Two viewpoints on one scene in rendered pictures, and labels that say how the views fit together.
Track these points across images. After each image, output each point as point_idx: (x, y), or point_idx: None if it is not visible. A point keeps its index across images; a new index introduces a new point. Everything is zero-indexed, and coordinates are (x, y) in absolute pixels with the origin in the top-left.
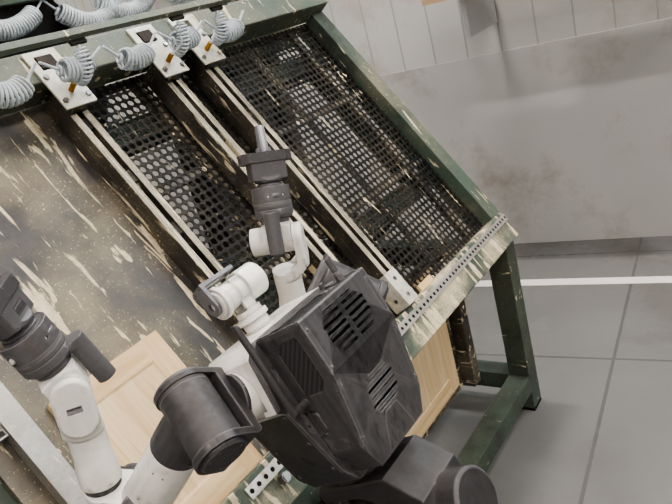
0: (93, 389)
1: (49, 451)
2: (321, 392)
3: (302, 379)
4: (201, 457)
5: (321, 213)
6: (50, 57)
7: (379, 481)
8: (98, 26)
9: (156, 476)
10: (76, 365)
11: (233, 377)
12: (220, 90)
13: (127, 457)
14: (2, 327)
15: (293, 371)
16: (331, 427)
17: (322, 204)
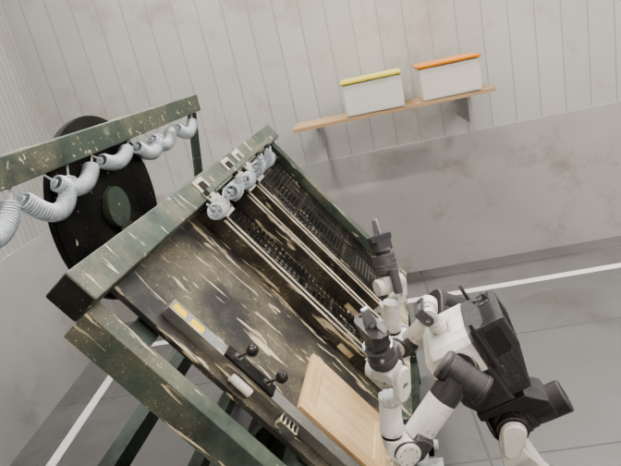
0: (310, 393)
1: (320, 432)
2: (507, 352)
3: (496, 348)
4: (486, 392)
5: (337, 271)
6: (204, 183)
7: (523, 397)
8: (242, 163)
9: (442, 414)
10: (399, 360)
11: (462, 353)
12: (266, 197)
13: (343, 431)
14: (387, 340)
15: (492, 344)
16: (509, 371)
17: (338, 264)
